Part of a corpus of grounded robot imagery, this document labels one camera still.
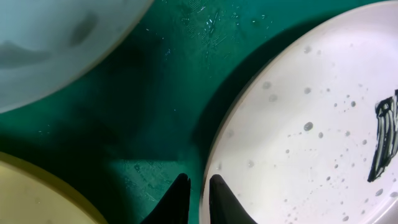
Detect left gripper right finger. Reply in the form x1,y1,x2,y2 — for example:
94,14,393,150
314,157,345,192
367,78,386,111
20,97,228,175
209,174,256,224

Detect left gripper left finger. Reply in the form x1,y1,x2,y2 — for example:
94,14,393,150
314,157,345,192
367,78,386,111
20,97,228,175
141,173,191,224

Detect white plate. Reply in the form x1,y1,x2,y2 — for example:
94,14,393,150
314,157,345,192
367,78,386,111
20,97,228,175
199,1,397,223

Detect yellow plate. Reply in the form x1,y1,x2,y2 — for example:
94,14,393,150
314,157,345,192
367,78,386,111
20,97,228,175
1,152,107,224

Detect teal plastic tray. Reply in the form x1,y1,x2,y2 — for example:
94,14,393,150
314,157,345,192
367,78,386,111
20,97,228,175
1,0,372,223

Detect light blue plate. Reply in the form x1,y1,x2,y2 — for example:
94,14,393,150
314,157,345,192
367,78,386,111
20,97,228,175
1,0,153,113

